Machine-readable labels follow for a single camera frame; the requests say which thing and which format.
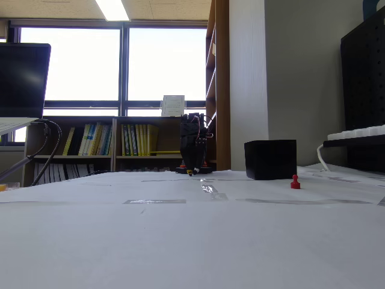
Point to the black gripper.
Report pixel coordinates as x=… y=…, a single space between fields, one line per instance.
x=191 y=153

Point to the small red pawn piece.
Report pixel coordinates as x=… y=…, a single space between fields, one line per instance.
x=295 y=183

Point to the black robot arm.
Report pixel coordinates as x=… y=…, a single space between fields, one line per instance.
x=189 y=126

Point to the black box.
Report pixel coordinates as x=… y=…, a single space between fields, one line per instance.
x=270 y=159

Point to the clear tape strip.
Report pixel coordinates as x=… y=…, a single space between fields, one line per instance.
x=300 y=201
x=155 y=201
x=219 y=196
x=209 y=188

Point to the flat yellow book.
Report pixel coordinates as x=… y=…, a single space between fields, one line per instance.
x=165 y=152

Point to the low wooden bookshelf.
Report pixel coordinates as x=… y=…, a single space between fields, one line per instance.
x=39 y=141
x=168 y=138

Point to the white paper sign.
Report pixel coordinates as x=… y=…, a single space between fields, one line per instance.
x=173 y=105

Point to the green yellow binder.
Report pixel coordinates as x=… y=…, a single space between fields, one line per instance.
x=132 y=140
x=125 y=140

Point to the tall wooden bookshelf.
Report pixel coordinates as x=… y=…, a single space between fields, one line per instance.
x=222 y=90

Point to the teal book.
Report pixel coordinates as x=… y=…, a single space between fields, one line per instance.
x=106 y=141

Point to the blue white book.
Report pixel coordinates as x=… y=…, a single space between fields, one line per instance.
x=91 y=140

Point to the yellow white book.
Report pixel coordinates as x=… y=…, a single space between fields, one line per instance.
x=85 y=140

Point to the white binder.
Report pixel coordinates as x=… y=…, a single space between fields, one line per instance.
x=61 y=172
x=74 y=171
x=37 y=173

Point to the leaning yellow book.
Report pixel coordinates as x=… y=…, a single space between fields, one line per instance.
x=68 y=141

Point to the white keyboard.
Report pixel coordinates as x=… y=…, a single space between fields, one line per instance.
x=358 y=132

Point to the ceiling light panel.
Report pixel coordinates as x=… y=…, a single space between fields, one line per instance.
x=112 y=10

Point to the grey metal rod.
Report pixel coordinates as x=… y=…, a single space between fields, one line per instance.
x=15 y=167

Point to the clear container with yellow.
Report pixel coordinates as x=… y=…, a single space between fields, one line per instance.
x=6 y=186

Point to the black pegboard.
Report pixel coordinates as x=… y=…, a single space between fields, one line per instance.
x=364 y=81

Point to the black-screen laptop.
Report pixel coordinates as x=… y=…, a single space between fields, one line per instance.
x=22 y=81

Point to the blue object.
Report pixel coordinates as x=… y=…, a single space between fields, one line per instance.
x=370 y=9

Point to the dark window frame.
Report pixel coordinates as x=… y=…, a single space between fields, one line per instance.
x=124 y=69

